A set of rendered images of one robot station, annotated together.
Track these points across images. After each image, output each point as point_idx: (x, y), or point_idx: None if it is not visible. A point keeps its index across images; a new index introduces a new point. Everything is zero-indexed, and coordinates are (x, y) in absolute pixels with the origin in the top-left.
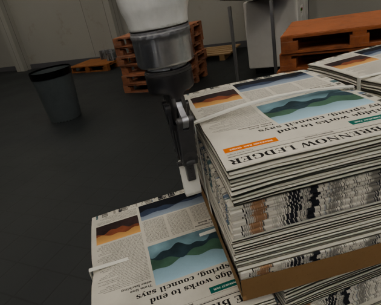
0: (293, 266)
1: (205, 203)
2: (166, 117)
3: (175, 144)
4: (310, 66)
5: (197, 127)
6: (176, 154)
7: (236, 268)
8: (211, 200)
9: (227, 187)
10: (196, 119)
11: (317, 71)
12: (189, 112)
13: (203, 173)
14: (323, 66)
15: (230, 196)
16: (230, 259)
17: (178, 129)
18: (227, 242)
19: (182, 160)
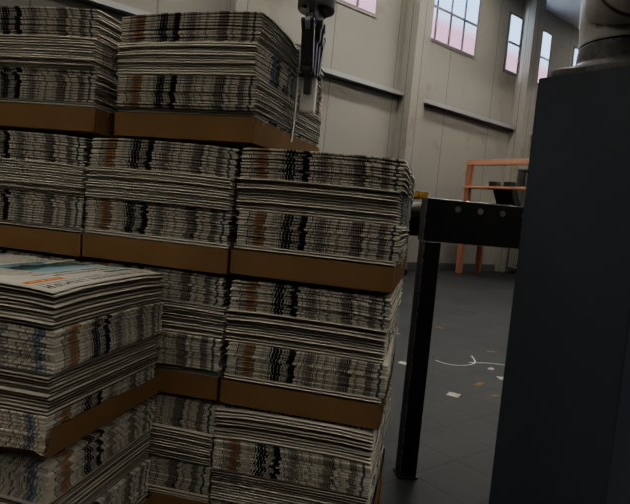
0: None
1: (277, 147)
2: (321, 34)
3: (315, 62)
4: (99, 14)
5: (289, 52)
6: (314, 72)
7: (318, 141)
8: (299, 117)
9: (320, 84)
10: (292, 43)
11: (110, 23)
12: (276, 36)
13: (297, 94)
14: (117, 20)
15: (321, 88)
16: (313, 146)
17: (324, 46)
18: (315, 130)
19: (319, 74)
